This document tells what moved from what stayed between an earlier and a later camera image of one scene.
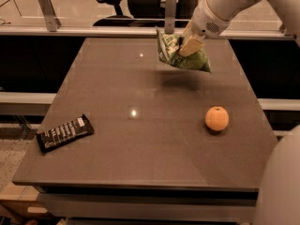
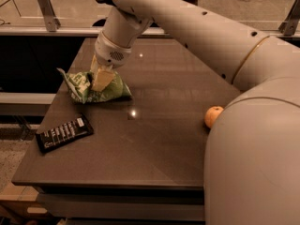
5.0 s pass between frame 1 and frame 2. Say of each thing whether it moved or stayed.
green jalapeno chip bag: moved
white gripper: moved
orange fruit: stayed
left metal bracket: stayed
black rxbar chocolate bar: stayed
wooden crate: stayed
